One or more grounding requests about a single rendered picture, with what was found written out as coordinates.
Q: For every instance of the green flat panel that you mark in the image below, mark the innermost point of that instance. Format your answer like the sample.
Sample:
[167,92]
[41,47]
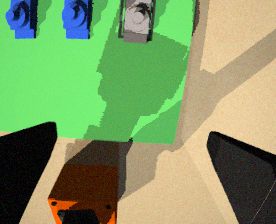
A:
[65,61]

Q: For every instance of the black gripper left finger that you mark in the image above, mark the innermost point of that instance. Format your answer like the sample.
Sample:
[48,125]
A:
[23,158]

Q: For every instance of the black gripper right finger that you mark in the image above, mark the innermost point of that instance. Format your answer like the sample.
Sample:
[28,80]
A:
[248,176]

